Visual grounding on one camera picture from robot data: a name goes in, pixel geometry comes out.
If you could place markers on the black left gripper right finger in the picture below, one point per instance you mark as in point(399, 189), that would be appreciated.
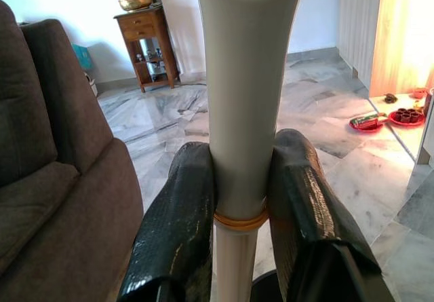
point(301, 207)

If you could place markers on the red tray with dark cups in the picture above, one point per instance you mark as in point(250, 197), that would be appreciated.
point(407, 117)

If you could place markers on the light wooden panel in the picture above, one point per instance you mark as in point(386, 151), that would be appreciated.
point(396, 44)

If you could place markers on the white ribbed panel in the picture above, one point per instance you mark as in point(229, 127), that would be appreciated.
point(356, 27)

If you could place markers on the small dark figurine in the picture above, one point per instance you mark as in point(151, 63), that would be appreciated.
point(391, 98)

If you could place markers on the brown fabric sofa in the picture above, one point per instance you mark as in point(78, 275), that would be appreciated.
point(47, 166)

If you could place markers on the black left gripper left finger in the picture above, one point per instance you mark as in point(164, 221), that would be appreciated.
point(176, 220)

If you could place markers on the red plate with green packet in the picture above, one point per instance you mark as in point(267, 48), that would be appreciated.
point(368, 123)

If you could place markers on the brown wooden side table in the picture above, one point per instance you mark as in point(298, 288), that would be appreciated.
point(142, 27)

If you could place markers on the teal box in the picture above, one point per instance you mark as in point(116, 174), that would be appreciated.
point(83, 56)

